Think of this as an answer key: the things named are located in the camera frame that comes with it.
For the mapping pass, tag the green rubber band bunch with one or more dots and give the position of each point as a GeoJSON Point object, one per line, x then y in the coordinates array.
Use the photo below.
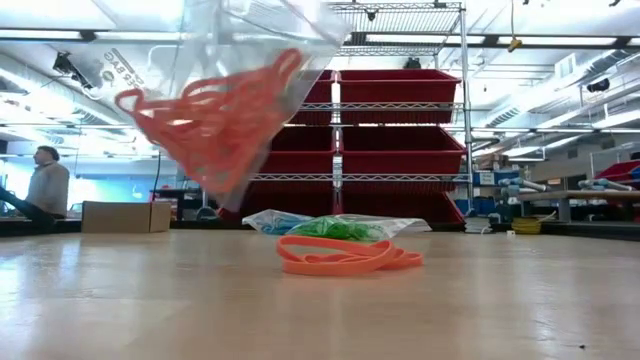
{"type": "Point", "coordinates": [340, 229]}

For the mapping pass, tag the blue rubber band pile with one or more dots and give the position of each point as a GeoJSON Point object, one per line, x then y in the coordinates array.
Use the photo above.
{"type": "Point", "coordinates": [280, 227]}

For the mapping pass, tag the clear plastic zipper bag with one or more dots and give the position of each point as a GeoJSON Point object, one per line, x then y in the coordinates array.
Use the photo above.
{"type": "Point", "coordinates": [200, 50]}
{"type": "Point", "coordinates": [262, 220]}
{"type": "Point", "coordinates": [410, 225]}

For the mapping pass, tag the orange rubber band bunch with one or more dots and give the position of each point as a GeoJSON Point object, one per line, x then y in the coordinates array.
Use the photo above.
{"type": "Point", "coordinates": [225, 130]}

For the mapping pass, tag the red plastic bin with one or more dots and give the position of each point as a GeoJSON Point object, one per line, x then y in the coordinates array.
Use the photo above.
{"type": "Point", "coordinates": [322, 92]}
{"type": "Point", "coordinates": [300, 155]}
{"type": "Point", "coordinates": [400, 90]}
{"type": "Point", "coordinates": [400, 202]}
{"type": "Point", "coordinates": [280, 202]}
{"type": "Point", "coordinates": [400, 155]}

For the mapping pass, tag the dark desk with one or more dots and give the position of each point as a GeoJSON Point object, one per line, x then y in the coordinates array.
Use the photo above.
{"type": "Point", "coordinates": [172, 192]}

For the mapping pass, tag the blue storage bins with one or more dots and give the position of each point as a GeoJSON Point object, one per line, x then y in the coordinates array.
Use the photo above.
{"type": "Point", "coordinates": [487, 177]}

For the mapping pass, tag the distant cardboard box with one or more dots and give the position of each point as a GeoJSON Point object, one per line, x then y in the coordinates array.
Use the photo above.
{"type": "Point", "coordinates": [492, 161]}

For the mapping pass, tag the small brown cardboard box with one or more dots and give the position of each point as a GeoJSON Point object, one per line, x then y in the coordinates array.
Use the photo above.
{"type": "Point", "coordinates": [125, 217]}

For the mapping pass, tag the yellow hanging tag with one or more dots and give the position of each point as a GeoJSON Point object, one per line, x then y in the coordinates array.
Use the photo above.
{"type": "Point", "coordinates": [514, 44]}

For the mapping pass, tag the wooden workbench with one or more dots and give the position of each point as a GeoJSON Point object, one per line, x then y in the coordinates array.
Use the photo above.
{"type": "Point", "coordinates": [575, 196]}

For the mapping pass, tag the person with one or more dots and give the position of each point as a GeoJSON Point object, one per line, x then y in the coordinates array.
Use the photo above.
{"type": "Point", "coordinates": [50, 185]}

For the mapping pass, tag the black ceiling-mounted device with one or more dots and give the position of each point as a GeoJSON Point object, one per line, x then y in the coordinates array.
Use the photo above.
{"type": "Point", "coordinates": [67, 65]}
{"type": "Point", "coordinates": [597, 85]}

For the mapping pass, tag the black slanted bar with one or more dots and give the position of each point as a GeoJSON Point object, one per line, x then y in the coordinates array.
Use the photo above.
{"type": "Point", "coordinates": [20, 207]}

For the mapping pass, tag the black aluminium table frame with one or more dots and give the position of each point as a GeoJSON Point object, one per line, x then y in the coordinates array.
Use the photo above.
{"type": "Point", "coordinates": [40, 227]}

